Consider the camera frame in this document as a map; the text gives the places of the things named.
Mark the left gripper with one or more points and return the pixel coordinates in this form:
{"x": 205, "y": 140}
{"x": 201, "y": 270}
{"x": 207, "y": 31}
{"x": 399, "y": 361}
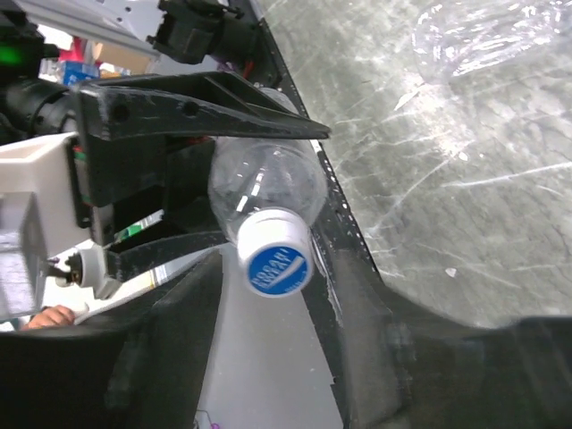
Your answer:
{"x": 88, "y": 265}

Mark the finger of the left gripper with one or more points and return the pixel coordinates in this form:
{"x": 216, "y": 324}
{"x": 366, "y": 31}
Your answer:
{"x": 200, "y": 104}
{"x": 136, "y": 255}

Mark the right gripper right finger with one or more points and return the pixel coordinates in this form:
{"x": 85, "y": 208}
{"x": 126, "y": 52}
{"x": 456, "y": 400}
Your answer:
{"x": 396, "y": 364}

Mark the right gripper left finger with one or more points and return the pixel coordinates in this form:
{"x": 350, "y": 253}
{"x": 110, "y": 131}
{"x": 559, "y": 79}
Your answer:
{"x": 138, "y": 365}

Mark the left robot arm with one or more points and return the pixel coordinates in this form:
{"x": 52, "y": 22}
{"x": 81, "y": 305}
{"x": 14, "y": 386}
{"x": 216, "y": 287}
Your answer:
{"x": 105, "y": 180}

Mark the clear open bottle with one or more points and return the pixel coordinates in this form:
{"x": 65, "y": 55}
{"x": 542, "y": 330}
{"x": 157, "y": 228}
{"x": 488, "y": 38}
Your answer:
{"x": 453, "y": 38}

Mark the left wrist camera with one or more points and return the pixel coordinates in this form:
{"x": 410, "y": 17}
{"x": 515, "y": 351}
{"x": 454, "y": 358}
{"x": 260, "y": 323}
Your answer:
{"x": 38, "y": 219}

